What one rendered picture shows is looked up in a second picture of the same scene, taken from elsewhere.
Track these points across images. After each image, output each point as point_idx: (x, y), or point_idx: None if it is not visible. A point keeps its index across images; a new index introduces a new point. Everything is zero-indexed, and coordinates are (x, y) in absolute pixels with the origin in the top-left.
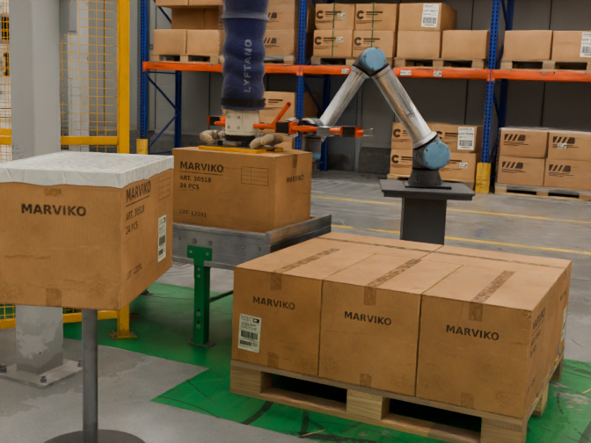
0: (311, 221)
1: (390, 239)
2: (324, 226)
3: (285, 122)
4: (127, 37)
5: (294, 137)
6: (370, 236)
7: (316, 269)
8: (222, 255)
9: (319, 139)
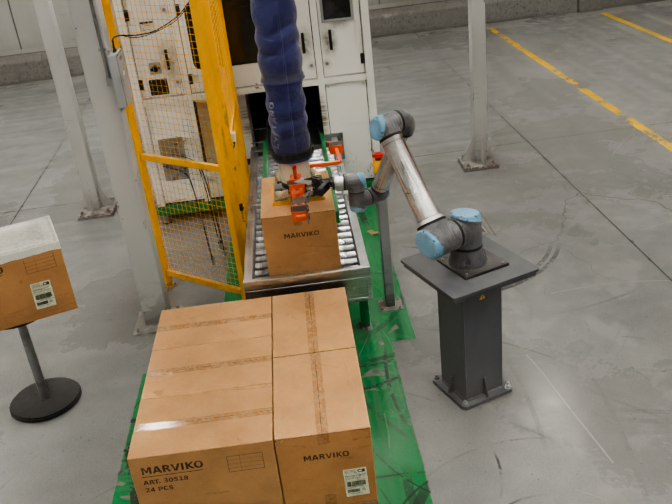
0: (323, 273)
1: (346, 318)
2: (355, 277)
3: None
4: (209, 91)
5: (305, 196)
6: (345, 307)
7: (182, 337)
8: None
9: (355, 194)
